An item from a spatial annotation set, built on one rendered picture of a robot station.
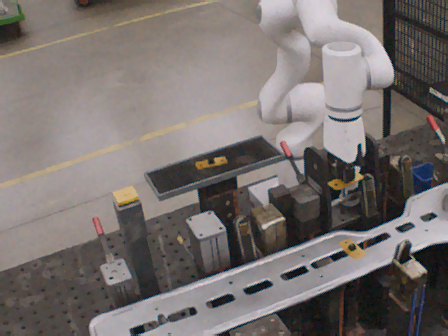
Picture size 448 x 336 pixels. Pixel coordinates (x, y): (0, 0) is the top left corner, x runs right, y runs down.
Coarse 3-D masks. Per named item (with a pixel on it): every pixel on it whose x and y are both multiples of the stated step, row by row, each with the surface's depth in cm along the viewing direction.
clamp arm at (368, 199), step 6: (366, 174) 174; (360, 180) 174; (366, 180) 173; (372, 180) 174; (360, 186) 175; (366, 186) 174; (372, 186) 174; (366, 192) 175; (372, 192) 176; (366, 198) 175; (372, 198) 176; (366, 204) 176; (372, 204) 177; (366, 210) 176; (372, 210) 177
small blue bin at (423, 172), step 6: (414, 168) 233; (420, 168) 235; (426, 168) 237; (432, 168) 235; (414, 174) 230; (420, 174) 236; (426, 174) 238; (414, 180) 232; (420, 180) 227; (426, 180) 226; (414, 186) 233; (420, 186) 229; (426, 186) 228; (414, 192) 235; (420, 192) 230
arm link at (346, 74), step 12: (324, 48) 129; (336, 48) 128; (348, 48) 128; (360, 48) 129; (324, 60) 130; (336, 60) 127; (348, 60) 127; (360, 60) 129; (324, 72) 132; (336, 72) 129; (348, 72) 129; (360, 72) 130; (324, 84) 134; (336, 84) 130; (348, 84) 130; (360, 84) 131; (336, 96) 132; (348, 96) 132; (360, 96) 133; (348, 108) 133
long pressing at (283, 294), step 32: (384, 224) 171; (416, 224) 170; (288, 256) 163; (320, 256) 162; (384, 256) 160; (192, 288) 154; (224, 288) 154; (288, 288) 153; (320, 288) 152; (96, 320) 145; (128, 320) 145; (192, 320) 145; (224, 320) 144
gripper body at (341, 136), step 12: (324, 120) 142; (336, 120) 136; (348, 120) 135; (360, 120) 136; (324, 132) 143; (336, 132) 139; (348, 132) 136; (360, 132) 137; (324, 144) 145; (336, 144) 141; (348, 144) 137; (360, 144) 139; (348, 156) 139
